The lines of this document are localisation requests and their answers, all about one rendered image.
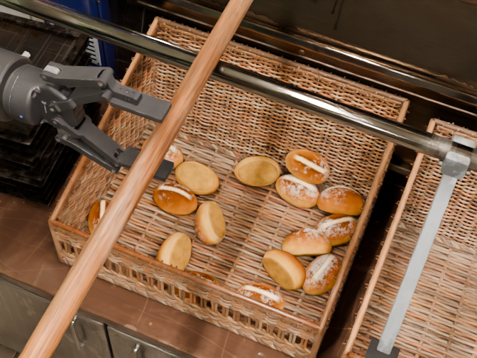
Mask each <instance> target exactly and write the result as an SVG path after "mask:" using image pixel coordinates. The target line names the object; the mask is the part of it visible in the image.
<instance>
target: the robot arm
mask: <svg viewBox="0 0 477 358"><path fill-rule="evenodd" d="M30 56H31V55H30V54H29V53H28V52H26V51H25V52H24V53H23V54H22V55H20V54H18V53H15V52H12V51H10V50H6V49H3V48H0V121H4V122H7V121H11V120H12V119H16V120H19V121H22V122H24V123H26V124H30V125H33V126H35V125H38V124H42V123H45V122H47V123H49V124H51V125H52V126H54V127H55V128H57V132H58V133H57V135H56V137H55V140H56V141H57V142H59V143H62V144H64V145H66V146H69V147H71V148H73V149H75V150H76V151H78V152H79V153H81V154H82V155H84V156H86V157H88V158H89V159H91V160H92V161H94V162H95V163H98V164H99V165H101V166H102V167H104V168H106V169H107V170H109V171H111V172H112V173H114V174H117V173H118V172H119V170H120V169H121V167H125V168H128V169H130V168H131V166H132V165H133V163H134V161H135V160H136V158H137V156H138V154H139V153H140V152H141V150H138V149H136V148H133V147H130V146H128V147H127V149H124V148H123V147H122V146H120V145H119V144H117V142H115V141H114V140H113V139H111V138H110V137H109V136H107V135H106V134H105V133H104V132H103V131H102V130H100V129H99V128H98V127H96V126H95V125H94V124H93V123H92V120H91V118H90V117H89V116H88V115H86V114H85V112H84V109H83V107H82V106H83V104H88V103H92V102H99V101H103V100H104V101H105V102H106V101H108V102H107V103H110V106H112V107H116V108H118V109H121V110H124V111H126V112H130V113H132V114H135V115H138V116H141V117H143V118H146V119H150V120H152V121H155V122H158V123H160V124H161V123H162V122H163V120H164V118H165V117H166V116H167V114H168V112H169V111H170V109H171V106H172V105H171V102H167V101H165V100H162V99H158V98H157V97H153V96H150V95H148V94H144V93H142V92H139V91H138V90H136V89H133V88H130V87H127V86H124V85H121V84H120V82H119V81H118V80H115V79H114V76H113V75H114V70H113V69H111V68H110V67H90V66H71V65H61V64H59V63H55V62H52V61H50V62H49V63H48V65H47V66H46V67H45V69H41V68H39V67H35V66H33V65H32V62H31V61H30V59H29V57H30ZM98 77H99V78H98ZM110 99H111V100H110ZM109 101H110V102H109ZM81 121H82V123H81V125H80V126H79V128H78V129H76V128H75V127H76V126H78V125H79V124H80V122H81ZM112 164H113V165H112ZM173 168H174V163H173V162H172V161H168V160H165V159H163V161H162V162H161V164H160V166H159V168H158V169H157V171H156V173H155V175H154V176H153V178H155V179H158V180H161V181H163V182H165V181H166V180H167V179H168V176H169V175H170V173H171V171H172V170H173Z"/></svg>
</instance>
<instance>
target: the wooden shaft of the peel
mask: <svg viewBox="0 0 477 358"><path fill-rule="evenodd" d="M252 2H253V0H230V1H229V3H228V4H227V6H226V8H225V9H224V11H223V13H222V15H221V16H220V18H219V20H218V21H217V23H216V25H215V27H214V28H213V30H212V32H211V33H210V34H209V37H208V38H207V40H206V41H205V43H204V45H203V46H202V49H201V50H200V52H199V53H198V55H197V57H196V58H195V60H194V62H193V63H192V65H191V67H190V69H189V70H188V72H187V74H186V75H185V77H184V79H183V80H182V82H181V83H180V86H179V87H178V88H177V91H176V92H175V94H174V95H173V97H172V99H171V100H170V102H171V105H172V106H171V109H170V111H169V112H168V114H167V116H166V117H165V118H164V120H163V122H162V123H161V124H160V123H157V124H156V126H155V128H154V130H153V131H152V133H151V134H150V136H149V137H148V140H147V141H146V143H145V145H144V146H143V148H142V149H141V152H140V153H139V154H138V156H137V158H136V160H135V161H134V163H133V165H132V166H131V168H130V170H129V172H128V173H127V175H126V177H125V178H124V180H123V182H122V183H121V185H120V187H119V189H118V190H117V191H116V194H115V195H114V197H113V198H112V200H111V202H110V203H109V206H108V207H107V209H106V210H105V212H104V214H103V215H102V217H101V219H100V220H99V222H98V224H97V226H96V227H95V229H94V231H93V232H92V234H91V236H90V237H89V239H88V240H87V243H86V244H85V246H84V248H83V249H82V251H81V252H80V254H79V256H78V257H77V259H76V261H75V262H74V264H73V266H72V268H71V269H70V271H69V273H68V274H67V276H66V278H65V280H64V281H63V282H62V285H61V286H60V288H59V290H58V291H57V293H56V294H55V297H54V298H53V300H52V301H51V303H50V305H49V306H48V309H47V310H46V311H45V313H44V315H43V317H42V318H41V320H40V322H39V323H38V325H37V327H36V329H35V330H34V332H33V334H32V335H31V337H30V339H29V340H28V342H27V343H26V346H25V347H24V348H23V351H22V352H21V354H20V355H19V357H18V358H51V357H52V355H53V352H54V351H55V349H56V347H57V346H58V344H59V342H60V340H61V339H62V337H63V335H64V334H65V331H66V330H67V328H68V326H69V325H70V323H71V321H72V319H73V317H74V316H75V314H76V312H77V310H78V309H79V307H80V305H81V304H82V301H83V300H84V298H85V296H86V294H87V293H88V291H89V289H90V288H91V286H92V284H93V282H94V280H95V278H96V277H97V275H98V273H99V272H100V270H101V268H102V266H103V265H104V263H105V261H106V259H107V257H108V256H109V254H110V252H111V250H112V249H113V247H114V245H115V243H116V242H117V240H118V238H119V236H120V235H121V233H122V231H123V230H124V227H125V226H126V224H127V222H128V221H129V219H130V217H131V215H132V214H133V211H134V210H135V208H136V206H137V204H138V203H139V201H140V199H141V198H142V196H143V194H144V192H145V191H146V189H147V187H148V185H149V183H150V182H151V180H152V178H153V176H154V175H155V173H156V171H157V169H158V168H159V166H160V164H161V162H162V161H163V159H164V157H165V155H166V153H167V152H168V150H169V148H170V147H171V145H172V143H173V141H174V140H175V137H176V136H177V134H178V132H179V130H180V129H181V127H182V125H183V124H184V122H185V120H186V118H187V116H188V114H189V113H190V111H191V109H192V108H193V106H194V104H195V102H196V101H197V99H198V97H199V95H200V94H201V92H202V90H203V88H204V86H205V85H206V83H207V81H208V79H209V78H210V76H211V74H212V73H213V71H214V68H215V67H216V65H217V63H218V62H219V60H220V58H221V56H222V55H223V53H224V51H225V50H226V47H227V46H228V44H229V42H230V40H231V39H232V37H233V35H234V34H235V32H236V30H237V28H238V26H239V25H240V23H241V21H242V20H243V17H244V16H245V14H246V12H247V10H248V9H249V7H250V5H251V4H252Z"/></svg>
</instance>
